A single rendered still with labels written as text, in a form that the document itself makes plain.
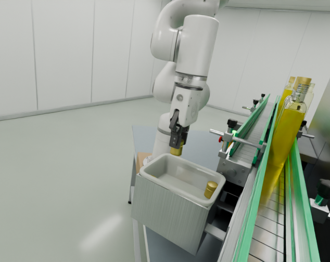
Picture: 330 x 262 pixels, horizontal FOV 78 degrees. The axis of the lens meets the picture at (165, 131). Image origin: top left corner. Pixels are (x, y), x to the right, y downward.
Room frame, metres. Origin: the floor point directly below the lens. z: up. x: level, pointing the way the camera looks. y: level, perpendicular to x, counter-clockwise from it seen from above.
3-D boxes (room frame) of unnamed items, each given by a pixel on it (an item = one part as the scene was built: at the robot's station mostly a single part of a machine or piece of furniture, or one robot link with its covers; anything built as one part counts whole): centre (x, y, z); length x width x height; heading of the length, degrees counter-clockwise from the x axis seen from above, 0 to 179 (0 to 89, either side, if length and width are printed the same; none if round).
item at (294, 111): (0.63, -0.38, 1.16); 0.06 x 0.06 x 0.21; 63
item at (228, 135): (0.58, -0.22, 1.12); 0.17 x 0.03 x 0.12; 63
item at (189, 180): (0.53, -0.08, 0.97); 0.22 x 0.17 x 0.09; 63
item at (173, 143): (0.52, -0.03, 1.12); 0.03 x 0.03 x 0.07; 64
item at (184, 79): (0.55, -0.04, 1.28); 0.09 x 0.08 x 0.03; 154
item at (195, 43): (0.55, -0.04, 1.36); 0.09 x 0.08 x 0.13; 89
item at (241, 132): (1.40, -0.62, 1.10); 1.75 x 0.01 x 0.08; 153
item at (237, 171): (0.58, -0.23, 1.02); 0.09 x 0.04 x 0.07; 63
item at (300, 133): (0.77, -0.54, 1.11); 0.07 x 0.04 x 0.13; 63
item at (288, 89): (1.62, -0.87, 1.19); 0.06 x 0.06 x 0.28; 63
